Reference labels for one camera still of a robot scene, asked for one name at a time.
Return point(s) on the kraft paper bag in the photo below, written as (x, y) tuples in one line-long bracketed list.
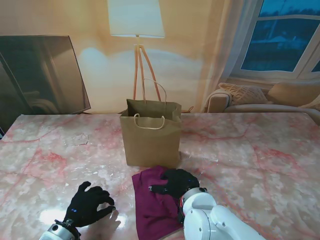
[(150, 147)]

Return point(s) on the purple shorts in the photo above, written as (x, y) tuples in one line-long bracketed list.
[(152, 212)]

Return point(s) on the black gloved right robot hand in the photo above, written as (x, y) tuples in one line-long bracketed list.
[(178, 185)]

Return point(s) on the tripod floor lamp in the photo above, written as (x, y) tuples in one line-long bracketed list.
[(136, 17)]

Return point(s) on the plain tan cushion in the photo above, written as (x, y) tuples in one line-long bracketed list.
[(292, 93)]

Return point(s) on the flat screen television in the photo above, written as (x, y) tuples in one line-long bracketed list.
[(37, 75)]

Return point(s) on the knitted beige cushion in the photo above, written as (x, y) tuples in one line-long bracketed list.
[(245, 93)]

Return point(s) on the sheer white curtain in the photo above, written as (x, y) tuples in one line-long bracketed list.
[(225, 50)]

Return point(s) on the beige sofa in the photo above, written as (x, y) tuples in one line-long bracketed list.
[(262, 108)]

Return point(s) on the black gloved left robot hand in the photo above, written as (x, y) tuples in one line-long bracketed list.
[(87, 207)]

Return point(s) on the white framed window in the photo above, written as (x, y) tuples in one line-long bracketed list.
[(280, 40)]

